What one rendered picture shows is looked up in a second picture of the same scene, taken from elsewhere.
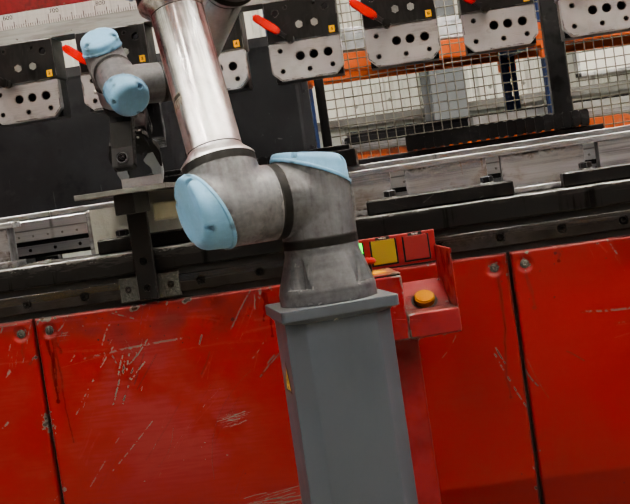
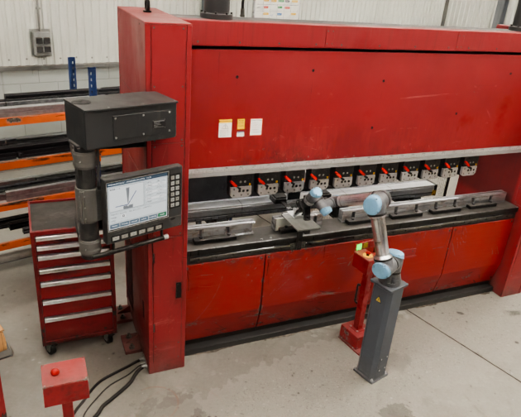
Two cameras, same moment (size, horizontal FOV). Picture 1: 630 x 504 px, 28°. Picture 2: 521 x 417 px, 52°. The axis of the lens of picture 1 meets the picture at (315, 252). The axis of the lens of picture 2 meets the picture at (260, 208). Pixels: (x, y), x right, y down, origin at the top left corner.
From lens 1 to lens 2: 2.82 m
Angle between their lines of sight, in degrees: 36
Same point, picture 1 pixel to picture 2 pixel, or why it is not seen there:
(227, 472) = (303, 289)
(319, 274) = (396, 280)
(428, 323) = not seen: hidden behind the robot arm
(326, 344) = (394, 295)
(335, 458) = (389, 318)
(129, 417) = (284, 278)
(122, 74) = (328, 207)
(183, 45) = (383, 230)
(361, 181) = (345, 213)
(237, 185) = (392, 266)
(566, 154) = (391, 208)
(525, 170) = not seen: hidden behind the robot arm
